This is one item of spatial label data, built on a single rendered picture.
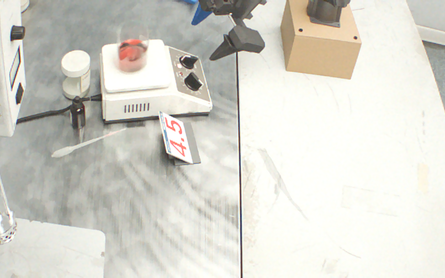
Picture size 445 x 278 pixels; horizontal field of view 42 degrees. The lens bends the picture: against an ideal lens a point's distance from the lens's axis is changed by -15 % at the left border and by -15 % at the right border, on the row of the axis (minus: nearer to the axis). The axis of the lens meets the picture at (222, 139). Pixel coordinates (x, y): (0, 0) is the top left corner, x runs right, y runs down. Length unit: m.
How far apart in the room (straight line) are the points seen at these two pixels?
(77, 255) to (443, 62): 2.38
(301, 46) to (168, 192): 0.40
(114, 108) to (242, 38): 0.26
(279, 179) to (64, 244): 0.40
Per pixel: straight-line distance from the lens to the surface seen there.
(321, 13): 1.29
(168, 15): 1.41
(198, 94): 1.18
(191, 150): 1.15
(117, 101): 1.14
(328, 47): 1.28
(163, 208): 1.08
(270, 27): 1.42
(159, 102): 1.15
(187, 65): 1.22
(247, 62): 1.32
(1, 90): 0.60
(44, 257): 1.02
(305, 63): 1.31
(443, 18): 3.09
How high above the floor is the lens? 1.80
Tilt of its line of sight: 50 degrees down
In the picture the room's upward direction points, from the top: 11 degrees clockwise
